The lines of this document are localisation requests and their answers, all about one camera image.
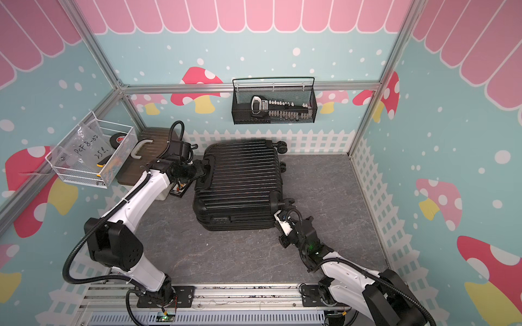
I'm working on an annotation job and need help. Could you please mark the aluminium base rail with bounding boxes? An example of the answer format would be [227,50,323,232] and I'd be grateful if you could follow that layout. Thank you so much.
[72,283,354,325]

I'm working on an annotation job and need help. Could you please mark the black tape roll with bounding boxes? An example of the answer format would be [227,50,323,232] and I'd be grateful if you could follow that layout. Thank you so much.
[110,133,127,149]

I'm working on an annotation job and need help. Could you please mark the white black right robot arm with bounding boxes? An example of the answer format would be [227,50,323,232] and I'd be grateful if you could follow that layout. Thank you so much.
[274,206,436,325]

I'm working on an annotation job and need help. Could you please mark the black wire mesh wall basket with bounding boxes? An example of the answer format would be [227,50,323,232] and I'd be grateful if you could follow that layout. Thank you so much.
[231,77,318,124]

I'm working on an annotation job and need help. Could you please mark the yellow black tool in bin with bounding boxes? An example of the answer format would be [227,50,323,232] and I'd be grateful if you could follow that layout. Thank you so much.
[97,154,113,168]

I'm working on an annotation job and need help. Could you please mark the socket wrench set in basket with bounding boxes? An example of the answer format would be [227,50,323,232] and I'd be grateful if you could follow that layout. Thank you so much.
[250,96,315,123]

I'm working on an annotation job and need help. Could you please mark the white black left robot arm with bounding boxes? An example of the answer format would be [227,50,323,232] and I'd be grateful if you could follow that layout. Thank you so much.
[62,121,205,306]

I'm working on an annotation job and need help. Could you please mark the clear plastic wall bin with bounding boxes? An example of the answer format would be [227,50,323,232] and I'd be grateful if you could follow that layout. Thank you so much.
[45,111,138,189]

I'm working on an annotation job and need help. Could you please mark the black parallel charging board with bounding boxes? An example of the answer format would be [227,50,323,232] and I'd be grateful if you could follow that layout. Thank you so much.
[169,182,192,198]

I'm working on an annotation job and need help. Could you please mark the white box with brown lid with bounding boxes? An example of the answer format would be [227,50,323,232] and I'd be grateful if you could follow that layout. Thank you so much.
[116,126,180,190]

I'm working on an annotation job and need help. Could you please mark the black hard-shell suitcase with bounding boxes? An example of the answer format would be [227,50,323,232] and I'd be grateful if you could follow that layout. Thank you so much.
[192,139,295,231]

